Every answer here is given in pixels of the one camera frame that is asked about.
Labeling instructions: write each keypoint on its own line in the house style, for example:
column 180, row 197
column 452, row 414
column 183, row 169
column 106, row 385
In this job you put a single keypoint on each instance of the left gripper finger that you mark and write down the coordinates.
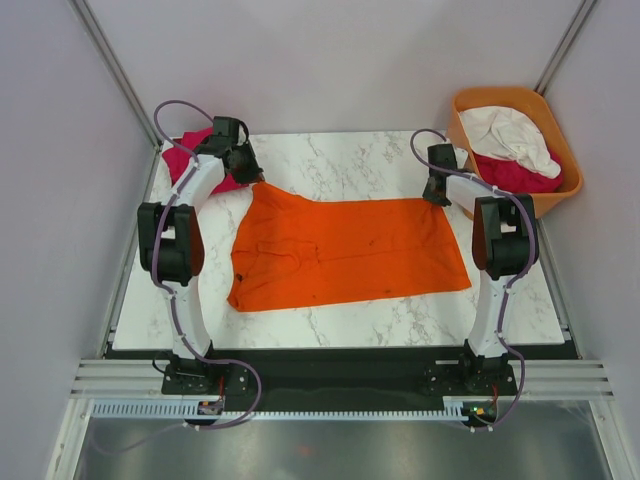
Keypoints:
column 252, row 164
column 244, row 177

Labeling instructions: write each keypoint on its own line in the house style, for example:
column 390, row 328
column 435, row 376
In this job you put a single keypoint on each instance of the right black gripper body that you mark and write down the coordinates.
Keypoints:
column 435, row 198

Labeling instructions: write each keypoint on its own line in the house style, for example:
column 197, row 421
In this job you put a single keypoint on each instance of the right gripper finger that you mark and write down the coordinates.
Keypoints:
column 431, row 192
column 442, row 200

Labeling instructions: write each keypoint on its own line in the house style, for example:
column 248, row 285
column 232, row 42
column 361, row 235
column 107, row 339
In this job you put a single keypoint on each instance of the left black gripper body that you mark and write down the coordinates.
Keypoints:
column 240, row 150

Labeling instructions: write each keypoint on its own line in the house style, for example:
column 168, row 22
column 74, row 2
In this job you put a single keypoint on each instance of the orange t shirt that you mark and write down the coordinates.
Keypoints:
column 292, row 252

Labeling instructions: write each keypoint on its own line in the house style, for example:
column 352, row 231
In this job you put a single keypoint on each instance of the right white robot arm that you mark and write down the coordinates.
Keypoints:
column 504, row 247

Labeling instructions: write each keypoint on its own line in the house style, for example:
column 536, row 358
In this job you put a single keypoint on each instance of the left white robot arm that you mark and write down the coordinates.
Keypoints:
column 171, row 247

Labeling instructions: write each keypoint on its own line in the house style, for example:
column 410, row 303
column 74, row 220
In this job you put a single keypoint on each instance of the white t shirt in basket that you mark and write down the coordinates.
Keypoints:
column 505, row 134

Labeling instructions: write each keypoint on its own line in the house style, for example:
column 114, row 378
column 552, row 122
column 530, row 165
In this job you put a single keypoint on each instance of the crimson t shirt in basket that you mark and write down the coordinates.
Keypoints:
column 510, row 176

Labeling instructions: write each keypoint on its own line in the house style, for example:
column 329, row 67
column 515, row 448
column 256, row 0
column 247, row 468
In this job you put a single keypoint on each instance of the folded pink t shirt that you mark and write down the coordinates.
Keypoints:
column 178, row 160

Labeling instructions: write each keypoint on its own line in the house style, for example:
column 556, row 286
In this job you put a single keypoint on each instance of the orange plastic basket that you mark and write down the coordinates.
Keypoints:
column 538, row 110

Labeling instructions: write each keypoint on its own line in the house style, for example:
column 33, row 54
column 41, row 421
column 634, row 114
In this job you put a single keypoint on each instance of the right corner aluminium post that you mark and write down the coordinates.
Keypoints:
column 569, row 39

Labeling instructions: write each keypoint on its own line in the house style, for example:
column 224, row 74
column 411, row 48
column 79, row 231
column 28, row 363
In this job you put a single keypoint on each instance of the corner aluminium post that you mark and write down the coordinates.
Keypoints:
column 99, row 39
column 569, row 39

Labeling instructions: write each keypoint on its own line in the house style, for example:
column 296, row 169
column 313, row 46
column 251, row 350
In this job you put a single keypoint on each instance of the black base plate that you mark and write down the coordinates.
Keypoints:
column 340, row 380

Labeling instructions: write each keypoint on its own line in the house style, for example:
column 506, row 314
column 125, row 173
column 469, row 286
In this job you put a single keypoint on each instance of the left corner aluminium post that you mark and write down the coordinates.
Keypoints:
column 99, row 39

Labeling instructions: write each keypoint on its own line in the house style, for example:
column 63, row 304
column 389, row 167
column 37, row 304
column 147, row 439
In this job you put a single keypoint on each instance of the white slotted cable duct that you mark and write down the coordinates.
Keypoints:
column 194, row 410

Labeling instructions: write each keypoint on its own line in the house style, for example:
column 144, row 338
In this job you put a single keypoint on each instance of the aluminium rail frame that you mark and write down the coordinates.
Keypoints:
column 544, row 380

